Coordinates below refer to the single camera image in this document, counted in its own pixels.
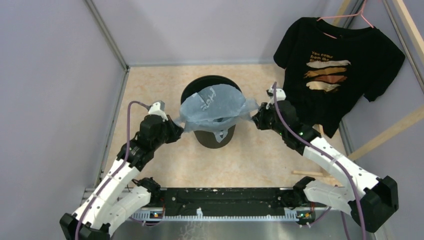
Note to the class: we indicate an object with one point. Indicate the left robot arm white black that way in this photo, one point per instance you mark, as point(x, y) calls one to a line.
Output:
point(103, 212)

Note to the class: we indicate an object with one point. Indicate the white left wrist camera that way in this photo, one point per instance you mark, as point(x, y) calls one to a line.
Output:
point(158, 108)

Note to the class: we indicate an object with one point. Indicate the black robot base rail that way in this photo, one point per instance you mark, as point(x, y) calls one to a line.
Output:
point(237, 204)

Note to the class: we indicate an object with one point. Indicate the pink wire clothes hanger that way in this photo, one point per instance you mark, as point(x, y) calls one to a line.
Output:
point(358, 13)

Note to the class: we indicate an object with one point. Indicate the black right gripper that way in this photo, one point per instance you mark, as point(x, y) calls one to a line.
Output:
point(259, 117)

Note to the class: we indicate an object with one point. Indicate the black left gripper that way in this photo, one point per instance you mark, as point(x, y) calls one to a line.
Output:
point(176, 130)

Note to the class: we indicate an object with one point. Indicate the light blue plastic trash bag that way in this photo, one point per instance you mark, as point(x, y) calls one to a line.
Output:
point(215, 109)

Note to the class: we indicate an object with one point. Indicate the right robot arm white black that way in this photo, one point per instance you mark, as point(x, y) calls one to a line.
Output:
point(369, 199)

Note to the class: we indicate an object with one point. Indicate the wooden stick on floor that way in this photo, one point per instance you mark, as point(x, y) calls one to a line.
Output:
point(312, 174)

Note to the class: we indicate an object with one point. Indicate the black printed t-shirt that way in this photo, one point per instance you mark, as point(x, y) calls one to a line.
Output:
point(329, 68)

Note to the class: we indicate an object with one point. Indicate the wooden frame bar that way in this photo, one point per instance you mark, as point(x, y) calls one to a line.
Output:
point(406, 122)

